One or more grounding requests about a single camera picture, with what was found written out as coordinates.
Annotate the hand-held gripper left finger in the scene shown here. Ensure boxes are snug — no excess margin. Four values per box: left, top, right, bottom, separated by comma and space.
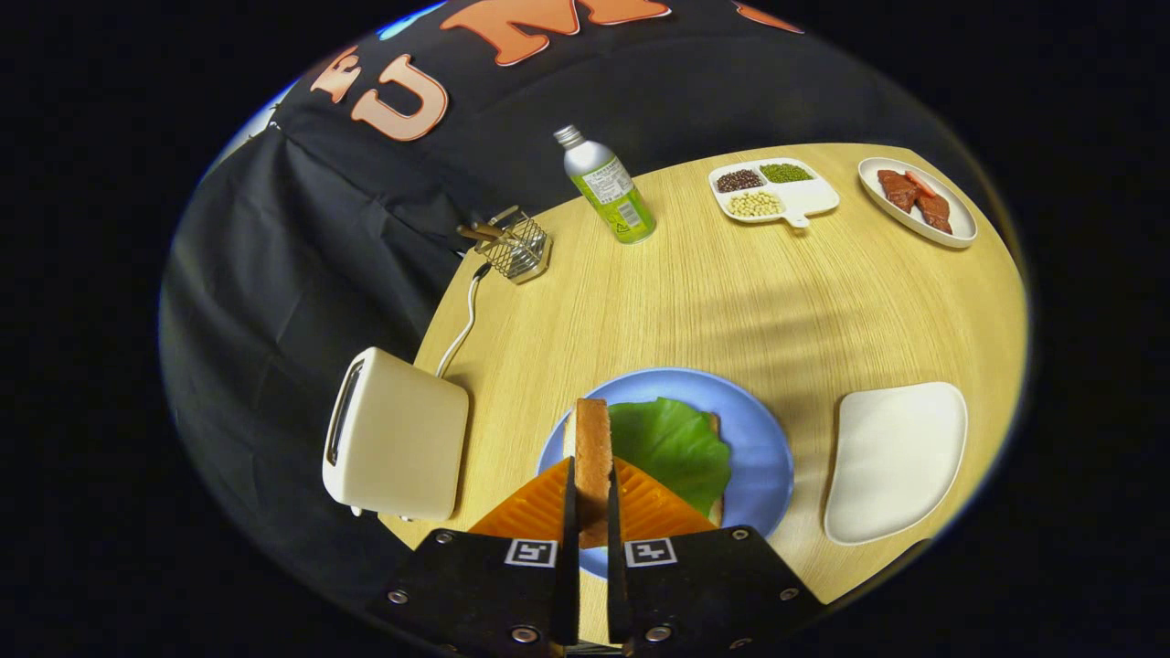
366, 455, 582, 658

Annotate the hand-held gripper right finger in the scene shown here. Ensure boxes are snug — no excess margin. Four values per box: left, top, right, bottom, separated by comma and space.
606, 457, 831, 658

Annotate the brown toast slice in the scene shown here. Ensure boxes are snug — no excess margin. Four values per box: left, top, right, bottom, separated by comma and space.
563, 398, 615, 549

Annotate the green lettuce leaf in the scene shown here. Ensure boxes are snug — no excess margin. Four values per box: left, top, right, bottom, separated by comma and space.
609, 398, 732, 518

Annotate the white bread slice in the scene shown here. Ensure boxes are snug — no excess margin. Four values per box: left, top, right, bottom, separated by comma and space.
704, 411, 728, 528

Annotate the blue plate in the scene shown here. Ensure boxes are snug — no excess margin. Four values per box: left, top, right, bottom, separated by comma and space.
537, 367, 795, 580

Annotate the white toaster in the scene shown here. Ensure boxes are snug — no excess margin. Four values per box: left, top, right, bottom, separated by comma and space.
322, 346, 471, 523

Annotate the white square plate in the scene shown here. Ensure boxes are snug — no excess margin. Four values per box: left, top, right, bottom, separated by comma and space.
824, 381, 969, 547

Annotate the green label metal bottle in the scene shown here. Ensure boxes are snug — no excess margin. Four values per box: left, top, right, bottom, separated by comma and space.
553, 124, 657, 245

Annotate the pile of yellow beans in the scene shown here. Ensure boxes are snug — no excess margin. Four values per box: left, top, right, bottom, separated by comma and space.
729, 190, 785, 218

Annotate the white divided dish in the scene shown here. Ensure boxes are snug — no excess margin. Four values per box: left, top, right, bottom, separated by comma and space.
708, 159, 841, 229

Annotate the white oval plate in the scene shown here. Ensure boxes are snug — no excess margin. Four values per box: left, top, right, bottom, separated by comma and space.
857, 156, 979, 249

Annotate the white toaster cable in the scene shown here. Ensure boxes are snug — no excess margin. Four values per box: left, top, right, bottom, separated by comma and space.
435, 263, 492, 378

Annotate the wire mesh basket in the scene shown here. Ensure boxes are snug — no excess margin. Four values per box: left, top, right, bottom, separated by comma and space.
475, 207, 553, 285

